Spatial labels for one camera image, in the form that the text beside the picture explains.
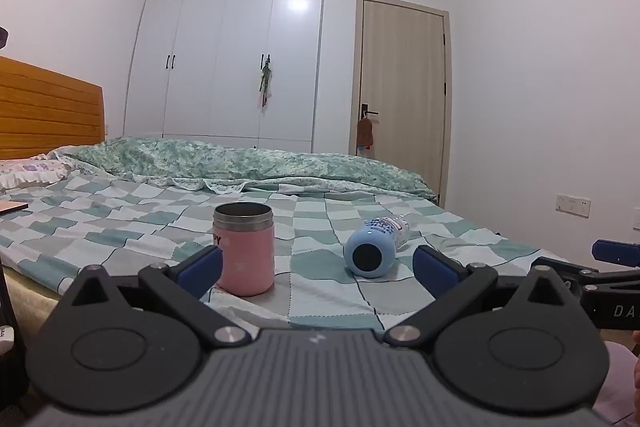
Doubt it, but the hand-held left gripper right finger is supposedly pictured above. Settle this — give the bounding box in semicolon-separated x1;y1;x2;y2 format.
383;244;584;350

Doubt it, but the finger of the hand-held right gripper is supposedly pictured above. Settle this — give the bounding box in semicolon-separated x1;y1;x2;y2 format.
532;256;640;292
591;239;640;268

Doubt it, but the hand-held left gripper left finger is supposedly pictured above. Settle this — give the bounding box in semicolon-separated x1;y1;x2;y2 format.
64;245;252;349

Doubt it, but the light blue bottle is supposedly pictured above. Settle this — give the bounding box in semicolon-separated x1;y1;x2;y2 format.
343;215;412;279

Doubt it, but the pink cup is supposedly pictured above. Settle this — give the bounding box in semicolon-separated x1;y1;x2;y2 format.
212;202;276;298

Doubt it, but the pink cloth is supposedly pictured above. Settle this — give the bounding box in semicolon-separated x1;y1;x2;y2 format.
594;341;640;427

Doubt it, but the green checkered bed sheet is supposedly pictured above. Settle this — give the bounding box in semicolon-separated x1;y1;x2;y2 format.
0;167;568;332

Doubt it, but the green floral quilt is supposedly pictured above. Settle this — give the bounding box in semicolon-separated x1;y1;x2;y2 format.
64;137;437;200

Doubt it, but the beige wooden door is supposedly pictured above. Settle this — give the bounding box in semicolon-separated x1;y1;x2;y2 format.
349;0;453;209

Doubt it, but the green hanging ornament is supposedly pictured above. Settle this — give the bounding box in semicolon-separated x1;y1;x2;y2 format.
258;61;274;108

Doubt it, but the floral pillow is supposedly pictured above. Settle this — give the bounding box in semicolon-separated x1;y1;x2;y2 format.
0;146;81;194

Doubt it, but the white wardrobe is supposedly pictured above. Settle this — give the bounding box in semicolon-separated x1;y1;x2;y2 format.
123;0;327;153

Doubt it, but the wooden headboard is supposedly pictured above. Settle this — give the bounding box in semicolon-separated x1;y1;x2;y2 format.
0;56;106;160

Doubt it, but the white wall socket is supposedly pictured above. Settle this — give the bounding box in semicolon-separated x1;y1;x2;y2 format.
555;193;592;217

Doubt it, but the brown bag on handle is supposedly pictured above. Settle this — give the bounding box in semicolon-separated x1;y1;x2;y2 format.
356;117;376;146

